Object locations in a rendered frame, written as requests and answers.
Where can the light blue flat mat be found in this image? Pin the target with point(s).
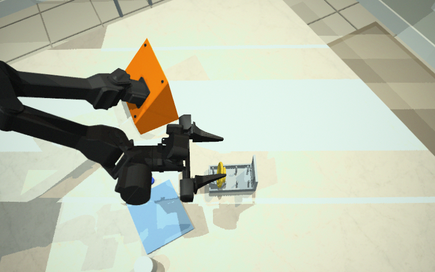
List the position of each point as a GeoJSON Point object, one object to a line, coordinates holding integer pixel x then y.
{"type": "Point", "coordinates": [162, 219]}

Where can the grey dish rack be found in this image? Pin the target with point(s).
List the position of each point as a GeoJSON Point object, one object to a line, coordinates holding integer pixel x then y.
{"type": "Point", "coordinates": [239, 178]}

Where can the yellow plate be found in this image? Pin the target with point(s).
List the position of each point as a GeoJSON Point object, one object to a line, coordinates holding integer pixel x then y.
{"type": "Point", "coordinates": [220, 169]}

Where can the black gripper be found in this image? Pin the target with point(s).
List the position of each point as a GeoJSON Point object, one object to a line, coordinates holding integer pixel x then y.
{"type": "Point", "coordinates": [188, 186]}

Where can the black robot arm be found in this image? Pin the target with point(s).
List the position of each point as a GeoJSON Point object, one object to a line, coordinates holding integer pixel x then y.
{"type": "Point", "coordinates": [99, 143]}

